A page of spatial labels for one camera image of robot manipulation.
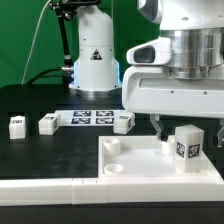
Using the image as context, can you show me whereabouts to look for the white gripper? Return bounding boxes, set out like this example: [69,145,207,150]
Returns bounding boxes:
[122,66,224,139]

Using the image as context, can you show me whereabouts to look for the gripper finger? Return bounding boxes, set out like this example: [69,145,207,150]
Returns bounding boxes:
[217,119,224,147]

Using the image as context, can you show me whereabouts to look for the white square tabletop part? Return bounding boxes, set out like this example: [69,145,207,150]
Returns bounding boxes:
[98,136,217,177]

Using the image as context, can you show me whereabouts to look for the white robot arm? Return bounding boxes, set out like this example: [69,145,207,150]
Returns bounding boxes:
[72,0,224,139]

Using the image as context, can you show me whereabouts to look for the white L-shaped fence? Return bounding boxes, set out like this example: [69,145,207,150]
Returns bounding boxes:
[0,137,224,206]

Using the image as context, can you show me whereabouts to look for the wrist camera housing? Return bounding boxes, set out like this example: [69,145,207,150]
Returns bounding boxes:
[126,37,171,66]

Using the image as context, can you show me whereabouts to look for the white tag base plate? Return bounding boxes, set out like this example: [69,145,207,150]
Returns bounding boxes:
[56,109,131,126]

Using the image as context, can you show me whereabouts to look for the black cables at base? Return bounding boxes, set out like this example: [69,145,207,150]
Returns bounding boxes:
[26,65,75,86]

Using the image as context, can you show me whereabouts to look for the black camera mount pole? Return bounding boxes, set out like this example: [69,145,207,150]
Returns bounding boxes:
[48,0,102,66]

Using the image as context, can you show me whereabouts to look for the white cable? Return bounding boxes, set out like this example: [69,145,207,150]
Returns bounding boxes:
[21,0,54,85]

